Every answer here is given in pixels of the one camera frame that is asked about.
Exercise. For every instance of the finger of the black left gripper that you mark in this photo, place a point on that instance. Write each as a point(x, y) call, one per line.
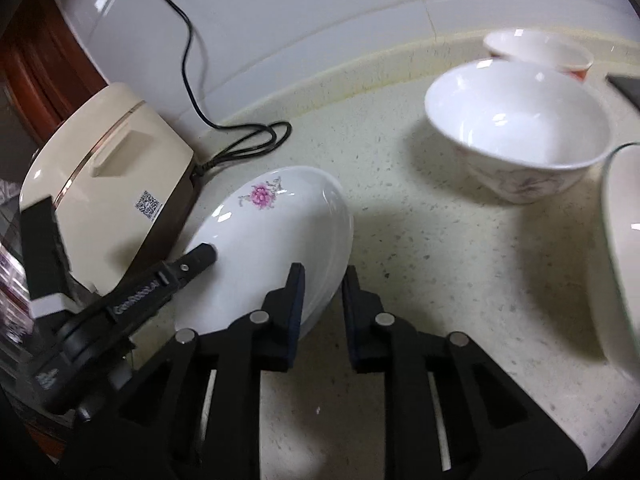
point(193, 263)

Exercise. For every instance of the white plate with pink flower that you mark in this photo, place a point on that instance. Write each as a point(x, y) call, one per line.
point(289, 215)

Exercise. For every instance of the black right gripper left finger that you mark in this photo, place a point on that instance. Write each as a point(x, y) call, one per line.
point(201, 399)

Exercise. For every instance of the black gas stove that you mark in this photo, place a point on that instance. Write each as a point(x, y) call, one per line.
point(628, 86)

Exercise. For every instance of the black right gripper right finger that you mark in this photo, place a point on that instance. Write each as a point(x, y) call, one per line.
point(451, 412)

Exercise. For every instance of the cream rice cooker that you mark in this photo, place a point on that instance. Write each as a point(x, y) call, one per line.
point(120, 179)

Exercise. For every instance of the white plate with green rim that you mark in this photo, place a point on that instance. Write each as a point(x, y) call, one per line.
point(619, 206)

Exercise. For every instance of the white bowl with red outside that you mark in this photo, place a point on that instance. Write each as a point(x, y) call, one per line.
point(539, 47)

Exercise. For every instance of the white bowl with floral pattern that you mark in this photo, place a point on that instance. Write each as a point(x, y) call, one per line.
point(523, 130)

